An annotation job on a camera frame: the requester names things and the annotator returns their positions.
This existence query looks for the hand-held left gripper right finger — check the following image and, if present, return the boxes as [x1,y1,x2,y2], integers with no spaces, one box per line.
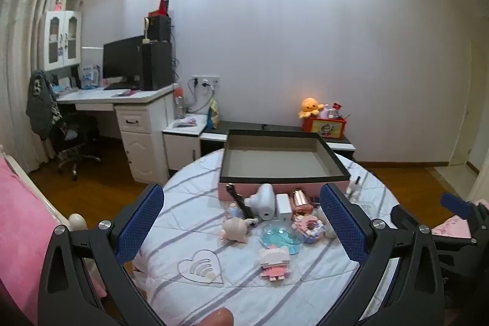
[319,183,446,326]

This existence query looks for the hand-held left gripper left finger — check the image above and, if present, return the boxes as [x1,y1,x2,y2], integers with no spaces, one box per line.
[37,183,165,326]

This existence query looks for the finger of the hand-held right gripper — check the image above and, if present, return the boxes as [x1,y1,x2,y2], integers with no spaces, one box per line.
[439,192,489,246]
[390,203,425,232]

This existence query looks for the pink donut block toy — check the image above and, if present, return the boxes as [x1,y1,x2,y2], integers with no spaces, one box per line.
[292,213,335,244]

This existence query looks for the clear glass diffuser bottle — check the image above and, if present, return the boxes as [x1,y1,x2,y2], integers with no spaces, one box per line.
[346,176,363,202]

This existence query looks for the blue glass dish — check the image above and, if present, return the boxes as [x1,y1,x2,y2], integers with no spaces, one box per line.
[259,223,304,255]

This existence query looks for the pink block figure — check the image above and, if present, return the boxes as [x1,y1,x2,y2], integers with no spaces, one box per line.
[259,247,289,283]

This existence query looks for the white rounded plastic device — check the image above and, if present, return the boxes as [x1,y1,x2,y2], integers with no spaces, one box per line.
[244,183,276,222]

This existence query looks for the pink box with black rim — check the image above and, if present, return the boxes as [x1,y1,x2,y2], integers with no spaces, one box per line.
[218,130,351,202]

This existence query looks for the pink pig figurine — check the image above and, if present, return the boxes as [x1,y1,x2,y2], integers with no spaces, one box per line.
[221,217,250,244]

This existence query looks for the small blue dress doll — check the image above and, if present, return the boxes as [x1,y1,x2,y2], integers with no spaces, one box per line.
[227,204,260,225]

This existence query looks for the person's left hand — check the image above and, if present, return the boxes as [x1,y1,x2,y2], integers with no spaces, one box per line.
[202,308,234,326]

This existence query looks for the pink floral pillow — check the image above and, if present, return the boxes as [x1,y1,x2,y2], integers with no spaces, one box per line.
[432,198,489,240]

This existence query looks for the rose gold metal cup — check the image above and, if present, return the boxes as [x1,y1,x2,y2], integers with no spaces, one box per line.
[292,189,314,216]

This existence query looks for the white charger block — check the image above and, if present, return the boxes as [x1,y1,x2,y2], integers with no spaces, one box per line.
[276,193,293,222]

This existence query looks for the white door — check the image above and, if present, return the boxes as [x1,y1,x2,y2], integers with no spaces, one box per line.
[447,36,482,166]

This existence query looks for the clear heart-shaped dish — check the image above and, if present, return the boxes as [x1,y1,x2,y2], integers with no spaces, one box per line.
[177,249,225,285]

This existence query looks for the low white side cabinet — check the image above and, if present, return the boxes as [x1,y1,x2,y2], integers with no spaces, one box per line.
[162,114,209,171]

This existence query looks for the red storage box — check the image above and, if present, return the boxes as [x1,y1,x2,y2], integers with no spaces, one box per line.
[303,116,347,139]

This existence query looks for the black office chair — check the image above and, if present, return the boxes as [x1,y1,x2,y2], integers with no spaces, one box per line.
[50,108,102,181]

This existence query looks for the white desk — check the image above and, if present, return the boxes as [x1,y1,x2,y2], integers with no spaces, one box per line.
[55,83,178,185]

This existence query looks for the pink blanket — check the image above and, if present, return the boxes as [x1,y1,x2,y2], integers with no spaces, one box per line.
[0,156,108,326]

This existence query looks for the orange octopus plush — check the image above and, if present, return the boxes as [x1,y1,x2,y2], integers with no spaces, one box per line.
[299,98,328,119]

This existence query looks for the red cap water bottle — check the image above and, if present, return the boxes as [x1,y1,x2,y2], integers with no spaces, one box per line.
[174,83,186,119]

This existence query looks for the yellow snack bag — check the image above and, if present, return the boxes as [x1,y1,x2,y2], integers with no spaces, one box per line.
[207,99,219,129]

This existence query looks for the dark grey jacket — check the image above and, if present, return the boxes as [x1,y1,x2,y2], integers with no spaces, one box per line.
[26,70,64,139]

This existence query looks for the blue white boxes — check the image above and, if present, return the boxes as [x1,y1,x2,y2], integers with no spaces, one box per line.
[78,63,104,88]

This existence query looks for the black computer tower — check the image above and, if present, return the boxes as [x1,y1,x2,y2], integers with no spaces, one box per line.
[141,42,173,91]

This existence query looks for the black computer monitor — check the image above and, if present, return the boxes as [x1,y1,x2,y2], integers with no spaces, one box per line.
[102,35,145,90]

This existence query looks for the black speaker box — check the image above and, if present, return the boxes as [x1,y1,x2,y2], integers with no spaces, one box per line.
[147,16,172,43]

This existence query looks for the white glass door cabinet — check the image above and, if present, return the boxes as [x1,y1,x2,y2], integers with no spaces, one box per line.
[41,10,84,71]

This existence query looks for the red triangular flag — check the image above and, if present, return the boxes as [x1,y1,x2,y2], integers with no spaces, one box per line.
[149,0,169,17]

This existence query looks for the cream curtain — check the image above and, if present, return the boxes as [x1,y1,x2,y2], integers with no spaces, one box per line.
[0,0,73,174]

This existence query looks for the white bed frame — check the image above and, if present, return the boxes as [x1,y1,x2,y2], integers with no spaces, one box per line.
[0,145,88,235]

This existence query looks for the black power cable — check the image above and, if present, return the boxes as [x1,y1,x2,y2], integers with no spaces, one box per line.
[187,79,215,113]

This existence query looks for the white wall outlet strip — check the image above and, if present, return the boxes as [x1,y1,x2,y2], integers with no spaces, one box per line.
[192,75,221,89]

